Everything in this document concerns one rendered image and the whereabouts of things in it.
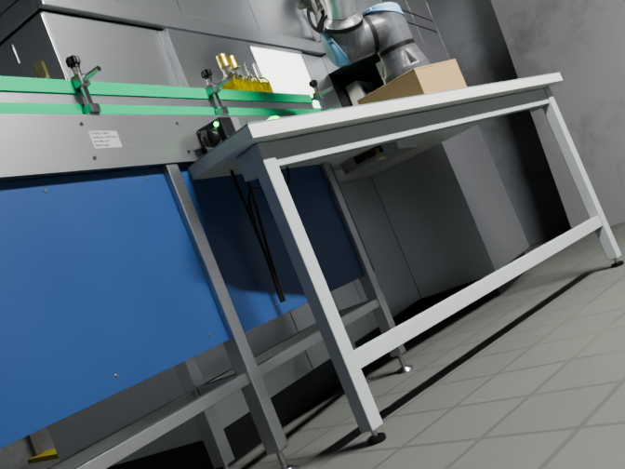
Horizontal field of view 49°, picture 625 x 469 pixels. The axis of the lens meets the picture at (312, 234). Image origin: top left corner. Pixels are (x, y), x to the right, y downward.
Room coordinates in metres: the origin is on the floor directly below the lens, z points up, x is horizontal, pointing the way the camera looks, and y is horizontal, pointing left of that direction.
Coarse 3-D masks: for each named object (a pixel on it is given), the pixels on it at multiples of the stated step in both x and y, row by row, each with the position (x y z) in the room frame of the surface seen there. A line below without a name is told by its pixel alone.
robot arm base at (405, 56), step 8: (408, 40) 2.05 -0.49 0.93; (392, 48) 2.04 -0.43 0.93; (400, 48) 2.04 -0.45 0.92; (408, 48) 2.04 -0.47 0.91; (416, 48) 2.05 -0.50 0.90; (384, 56) 2.06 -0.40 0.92; (392, 56) 2.04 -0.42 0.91; (400, 56) 2.03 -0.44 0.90; (408, 56) 2.04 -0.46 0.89; (416, 56) 2.04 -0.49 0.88; (424, 56) 2.06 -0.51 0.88; (384, 64) 2.07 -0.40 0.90; (392, 64) 2.04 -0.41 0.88; (400, 64) 2.03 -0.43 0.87; (408, 64) 2.02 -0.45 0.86; (416, 64) 2.03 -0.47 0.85; (424, 64) 2.04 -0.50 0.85; (384, 72) 2.10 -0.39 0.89; (392, 72) 2.04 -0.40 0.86; (400, 72) 2.03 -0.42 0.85; (384, 80) 2.09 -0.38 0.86
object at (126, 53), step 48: (0, 0) 1.89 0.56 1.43; (48, 0) 1.83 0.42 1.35; (96, 0) 1.99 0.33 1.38; (144, 0) 2.22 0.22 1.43; (192, 0) 2.46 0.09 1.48; (240, 0) 2.76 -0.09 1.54; (288, 0) 3.14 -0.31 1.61; (0, 48) 1.92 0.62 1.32; (48, 48) 1.83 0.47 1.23; (96, 48) 1.95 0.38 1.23; (144, 48) 2.14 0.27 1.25; (288, 48) 2.95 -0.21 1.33; (336, 96) 3.21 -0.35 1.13
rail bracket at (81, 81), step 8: (72, 56) 1.42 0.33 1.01; (72, 64) 1.42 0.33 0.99; (80, 72) 1.43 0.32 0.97; (88, 72) 1.41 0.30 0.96; (96, 72) 1.40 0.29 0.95; (72, 80) 1.42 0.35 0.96; (80, 80) 1.41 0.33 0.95; (88, 80) 1.43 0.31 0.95; (80, 88) 1.42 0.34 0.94; (88, 96) 1.42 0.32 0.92; (88, 104) 1.41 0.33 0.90; (96, 104) 1.43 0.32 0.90; (88, 112) 1.42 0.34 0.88; (96, 112) 1.42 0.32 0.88
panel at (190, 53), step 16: (160, 32) 2.23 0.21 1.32; (176, 32) 2.26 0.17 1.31; (176, 48) 2.23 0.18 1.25; (192, 48) 2.30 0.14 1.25; (208, 48) 2.39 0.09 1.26; (224, 48) 2.47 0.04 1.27; (240, 48) 2.57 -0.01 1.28; (272, 48) 2.78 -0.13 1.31; (176, 64) 2.22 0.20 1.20; (192, 64) 2.27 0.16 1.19; (208, 64) 2.35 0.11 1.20; (256, 64) 2.63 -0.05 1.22; (304, 64) 2.98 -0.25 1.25; (192, 80) 2.24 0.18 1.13
